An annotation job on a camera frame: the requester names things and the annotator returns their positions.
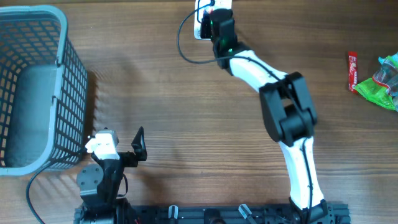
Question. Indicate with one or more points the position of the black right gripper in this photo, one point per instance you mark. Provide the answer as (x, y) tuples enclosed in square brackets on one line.
[(204, 22)]

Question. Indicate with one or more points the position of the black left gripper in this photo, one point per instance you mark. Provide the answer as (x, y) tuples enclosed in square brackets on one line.
[(131, 160)]

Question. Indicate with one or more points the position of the red coffee stick sachet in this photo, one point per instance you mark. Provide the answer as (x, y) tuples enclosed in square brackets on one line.
[(353, 71)]

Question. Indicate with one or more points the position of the green candy bag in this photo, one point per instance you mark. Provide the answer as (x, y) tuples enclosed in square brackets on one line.
[(381, 88)]

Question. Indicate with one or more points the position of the teal tissue pack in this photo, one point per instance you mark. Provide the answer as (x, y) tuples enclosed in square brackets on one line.
[(395, 58)]

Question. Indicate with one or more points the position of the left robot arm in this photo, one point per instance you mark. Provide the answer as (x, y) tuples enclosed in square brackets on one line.
[(99, 183)]

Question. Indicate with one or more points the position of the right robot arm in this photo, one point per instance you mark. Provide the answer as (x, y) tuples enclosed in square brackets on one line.
[(287, 109)]

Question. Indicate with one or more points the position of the white barcode scanner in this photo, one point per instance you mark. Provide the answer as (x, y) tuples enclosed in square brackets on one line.
[(209, 6)]

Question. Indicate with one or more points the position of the grey plastic basket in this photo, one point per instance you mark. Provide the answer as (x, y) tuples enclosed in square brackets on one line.
[(44, 87)]

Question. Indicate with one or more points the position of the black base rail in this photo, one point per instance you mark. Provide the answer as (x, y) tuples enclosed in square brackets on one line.
[(266, 214)]

